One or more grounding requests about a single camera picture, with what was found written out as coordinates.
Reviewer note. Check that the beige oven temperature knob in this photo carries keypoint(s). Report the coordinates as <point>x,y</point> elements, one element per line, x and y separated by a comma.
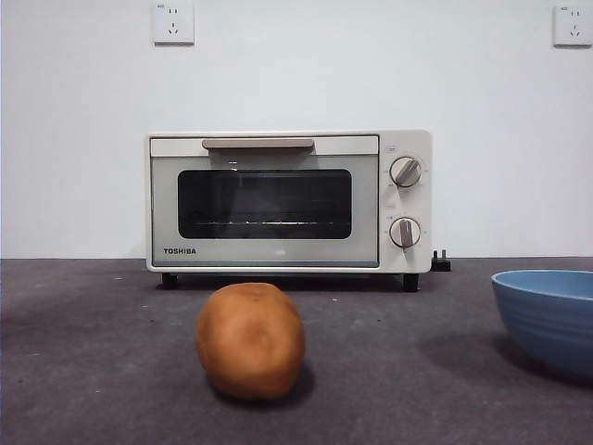
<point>405,172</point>

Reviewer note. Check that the cream Toshiba toaster oven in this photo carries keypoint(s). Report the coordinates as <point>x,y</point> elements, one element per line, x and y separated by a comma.
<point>412,204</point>

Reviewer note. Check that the beige oven timer knob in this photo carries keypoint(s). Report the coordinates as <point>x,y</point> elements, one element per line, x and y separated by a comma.
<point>404,232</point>

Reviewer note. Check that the white wall socket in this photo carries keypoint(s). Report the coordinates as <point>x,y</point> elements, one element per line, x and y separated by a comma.
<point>173,23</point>
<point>573,25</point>

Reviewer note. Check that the black power plug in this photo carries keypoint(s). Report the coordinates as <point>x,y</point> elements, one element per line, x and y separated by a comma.
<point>440,265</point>

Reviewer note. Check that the blue bowl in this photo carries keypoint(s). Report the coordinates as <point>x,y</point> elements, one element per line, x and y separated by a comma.
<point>546,324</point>

